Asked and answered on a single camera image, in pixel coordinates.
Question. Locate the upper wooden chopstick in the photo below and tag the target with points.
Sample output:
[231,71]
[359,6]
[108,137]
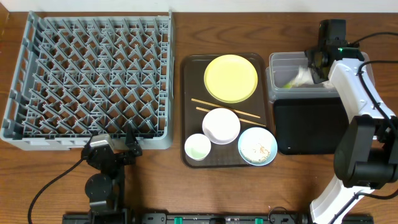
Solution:
[219,106]

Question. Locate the white paper napkin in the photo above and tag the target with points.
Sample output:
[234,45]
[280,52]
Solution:
[303,79]

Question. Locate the black waste tray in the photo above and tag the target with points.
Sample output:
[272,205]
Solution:
[309,126]

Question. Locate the clear plastic waste bin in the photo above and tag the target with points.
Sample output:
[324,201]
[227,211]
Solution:
[284,67]

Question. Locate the wooden chopstick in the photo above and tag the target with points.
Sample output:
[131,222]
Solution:
[242,120]
[219,106]

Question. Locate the white pink bowl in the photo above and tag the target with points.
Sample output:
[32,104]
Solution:
[221,126]

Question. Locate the light blue bowl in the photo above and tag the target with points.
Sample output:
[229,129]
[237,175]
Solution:
[257,146]

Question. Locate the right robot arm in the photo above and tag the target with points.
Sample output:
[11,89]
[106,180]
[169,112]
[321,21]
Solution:
[366,157]

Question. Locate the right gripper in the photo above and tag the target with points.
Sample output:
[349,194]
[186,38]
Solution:
[310,53]

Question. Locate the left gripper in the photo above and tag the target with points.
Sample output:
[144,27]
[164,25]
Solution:
[115,154]

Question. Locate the small white cup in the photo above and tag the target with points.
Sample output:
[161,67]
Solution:
[197,147]

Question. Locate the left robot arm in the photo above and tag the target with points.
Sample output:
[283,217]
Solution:
[105,189]

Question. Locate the dark brown serving tray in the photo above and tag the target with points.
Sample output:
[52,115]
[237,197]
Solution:
[192,86]

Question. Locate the lower wooden chopstick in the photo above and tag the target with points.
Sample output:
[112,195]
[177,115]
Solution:
[242,120]

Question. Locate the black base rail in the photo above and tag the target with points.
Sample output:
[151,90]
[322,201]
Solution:
[161,218]

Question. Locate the grey plastic dishwasher rack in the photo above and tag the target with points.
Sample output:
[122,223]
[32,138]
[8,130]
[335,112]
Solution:
[79,75]

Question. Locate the yellow green snack wrapper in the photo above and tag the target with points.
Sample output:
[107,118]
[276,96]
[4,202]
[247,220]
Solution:
[289,85]

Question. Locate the yellow round plate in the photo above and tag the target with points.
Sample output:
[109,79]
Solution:
[230,78]

